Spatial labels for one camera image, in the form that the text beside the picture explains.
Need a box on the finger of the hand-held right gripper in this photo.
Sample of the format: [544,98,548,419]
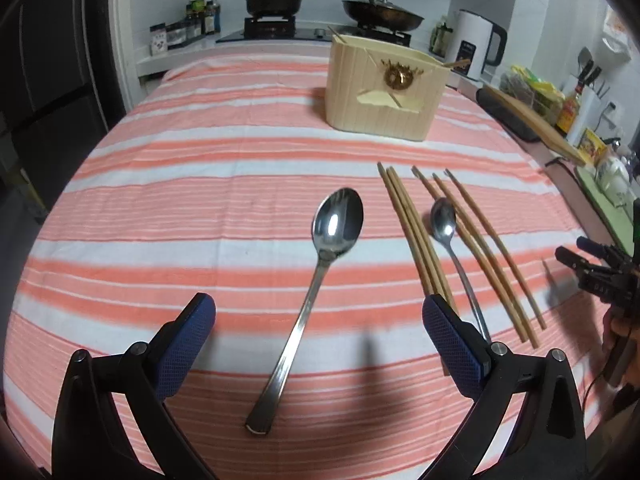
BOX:
[576,236,626,263]
[555,246,601,281]

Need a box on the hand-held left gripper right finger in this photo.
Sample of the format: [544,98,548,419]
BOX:
[415,294,588,480]

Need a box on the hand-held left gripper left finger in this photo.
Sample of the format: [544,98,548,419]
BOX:
[51,292,217,480]

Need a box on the wooden chopstick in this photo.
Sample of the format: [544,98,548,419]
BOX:
[444,168,548,331]
[431,173,541,350]
[377,161,441,297]
[389,166,457,308]

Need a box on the wooden chopsticks bundle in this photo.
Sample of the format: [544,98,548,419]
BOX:
[411,166,528,345]

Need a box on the small steel spoon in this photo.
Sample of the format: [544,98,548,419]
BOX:
[430,197,493,346]

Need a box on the large steel spoon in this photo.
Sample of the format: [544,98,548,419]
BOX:
[245,187,364,436]

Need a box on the beige utensil box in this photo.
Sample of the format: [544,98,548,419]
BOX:
[325,35,448,142]

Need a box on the person's right hand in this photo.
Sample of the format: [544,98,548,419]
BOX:
[601,305,640,391]

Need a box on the green tray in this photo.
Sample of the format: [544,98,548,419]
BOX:
[574,165,637,257]

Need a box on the white teapot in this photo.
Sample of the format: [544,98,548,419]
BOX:
[595,152,632,197]

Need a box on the yellow box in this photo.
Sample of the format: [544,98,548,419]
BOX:
[577,129,609,167]

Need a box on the wooden cutting board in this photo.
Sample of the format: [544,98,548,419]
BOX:
[482,84,587,167]

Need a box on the red label sauce bottle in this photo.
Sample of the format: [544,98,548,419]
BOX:
[556,77,586,137]

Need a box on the white knife block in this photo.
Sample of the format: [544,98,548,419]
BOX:
[565,47,613,147]

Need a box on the black oval pan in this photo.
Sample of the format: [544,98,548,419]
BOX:
[476,87,540,143]

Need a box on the yellow green snack bag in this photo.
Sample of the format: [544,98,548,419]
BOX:
[510,65,568,111]

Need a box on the pink white striped tablecloth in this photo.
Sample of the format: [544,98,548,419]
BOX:
[0,40,626,480]

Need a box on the white electric kettle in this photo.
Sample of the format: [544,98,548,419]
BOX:
[444,9,508,82]

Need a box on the green glass jar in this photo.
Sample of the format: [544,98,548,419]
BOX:
[428,15,453,58]

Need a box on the white kitchen counter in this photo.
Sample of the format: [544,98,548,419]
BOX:
[136,27,501,83]

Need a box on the white label spice shaker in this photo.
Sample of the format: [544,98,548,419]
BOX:
[149,23,169,56]

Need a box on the black wok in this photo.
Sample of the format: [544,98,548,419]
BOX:
[342,0,425,31]

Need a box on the dark refrigerator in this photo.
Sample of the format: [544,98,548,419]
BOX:
[0,0,127,223]

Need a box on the glass wok lid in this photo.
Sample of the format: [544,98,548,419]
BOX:
[356,0,415,14]

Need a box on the black gas stove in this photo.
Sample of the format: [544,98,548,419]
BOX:
[216,16,413,46]

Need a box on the yellow cap sauce bottle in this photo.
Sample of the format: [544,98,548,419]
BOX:
[186,0,206,37]

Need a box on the black clay pot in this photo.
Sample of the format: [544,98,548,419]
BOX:
[240,0,310,18]

